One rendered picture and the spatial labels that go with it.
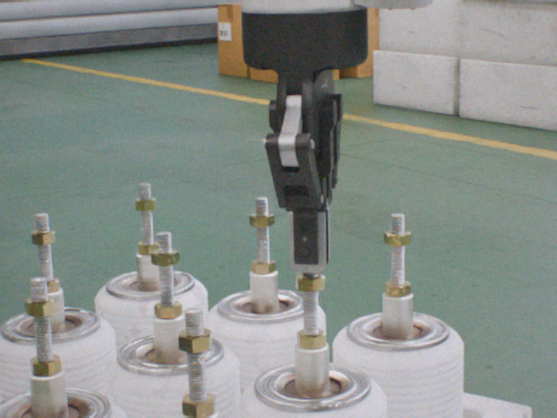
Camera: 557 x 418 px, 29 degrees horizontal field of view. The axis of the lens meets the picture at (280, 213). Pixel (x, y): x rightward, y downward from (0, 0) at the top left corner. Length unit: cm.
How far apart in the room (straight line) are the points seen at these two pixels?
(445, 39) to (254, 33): 285
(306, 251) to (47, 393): 18
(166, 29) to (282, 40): 561
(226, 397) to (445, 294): 97
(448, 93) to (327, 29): 282
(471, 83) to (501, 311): 179
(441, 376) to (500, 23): 254
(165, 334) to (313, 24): 26
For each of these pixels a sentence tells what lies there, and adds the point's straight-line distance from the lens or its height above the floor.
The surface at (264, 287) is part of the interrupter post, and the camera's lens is 84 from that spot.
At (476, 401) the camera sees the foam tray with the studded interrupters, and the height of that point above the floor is 18.
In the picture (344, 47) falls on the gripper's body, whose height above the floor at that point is 47.
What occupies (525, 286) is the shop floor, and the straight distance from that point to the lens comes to 174.
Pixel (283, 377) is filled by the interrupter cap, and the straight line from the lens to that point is 72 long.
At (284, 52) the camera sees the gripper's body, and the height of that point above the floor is 47.
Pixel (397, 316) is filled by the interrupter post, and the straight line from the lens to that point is 78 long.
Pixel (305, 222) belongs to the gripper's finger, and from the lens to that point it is 65.
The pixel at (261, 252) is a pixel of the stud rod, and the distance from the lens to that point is 84.
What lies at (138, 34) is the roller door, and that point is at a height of 8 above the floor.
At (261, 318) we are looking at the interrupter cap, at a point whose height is 25.
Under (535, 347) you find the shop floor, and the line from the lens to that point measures 148.
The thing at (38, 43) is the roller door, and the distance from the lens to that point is 590.
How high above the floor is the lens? 53
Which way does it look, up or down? 14 degrees down
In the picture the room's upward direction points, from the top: 2 degrees counter-clockwise
